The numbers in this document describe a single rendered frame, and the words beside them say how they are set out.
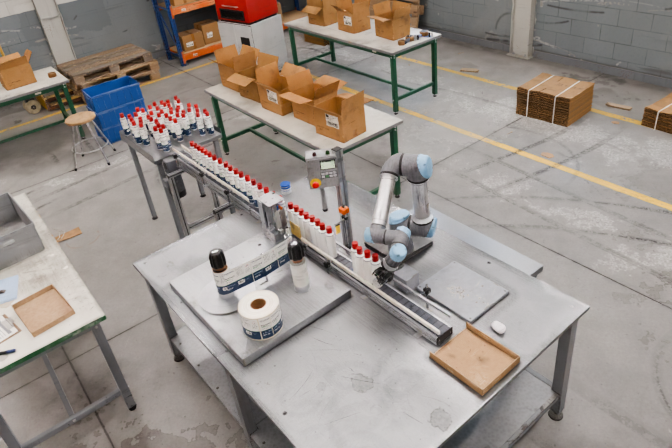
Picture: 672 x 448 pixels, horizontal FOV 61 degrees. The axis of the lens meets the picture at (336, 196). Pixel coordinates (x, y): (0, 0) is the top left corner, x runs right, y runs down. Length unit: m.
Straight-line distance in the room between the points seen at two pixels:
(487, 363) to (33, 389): 3.02
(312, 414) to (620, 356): 2.15
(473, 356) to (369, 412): 0.55
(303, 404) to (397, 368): 0.45
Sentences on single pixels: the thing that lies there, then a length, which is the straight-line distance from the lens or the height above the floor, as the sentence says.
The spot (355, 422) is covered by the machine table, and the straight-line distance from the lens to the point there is 2.56.
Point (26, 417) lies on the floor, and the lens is 4.35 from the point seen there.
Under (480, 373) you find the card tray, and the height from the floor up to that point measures 0.83.
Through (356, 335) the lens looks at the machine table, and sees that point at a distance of 2.87.
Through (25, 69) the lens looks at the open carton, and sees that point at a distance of 7.85.
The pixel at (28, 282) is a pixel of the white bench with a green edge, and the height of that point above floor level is 0.80.
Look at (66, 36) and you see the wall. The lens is 10.04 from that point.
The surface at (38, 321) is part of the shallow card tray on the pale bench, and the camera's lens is 3.64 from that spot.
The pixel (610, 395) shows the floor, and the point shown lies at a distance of 3.84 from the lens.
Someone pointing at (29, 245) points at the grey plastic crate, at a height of 0.88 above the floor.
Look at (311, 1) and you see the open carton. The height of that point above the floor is 1.05.
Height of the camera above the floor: 2.89
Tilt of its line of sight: 32 degrees down
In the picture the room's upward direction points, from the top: 7 degrees counter-clockwise
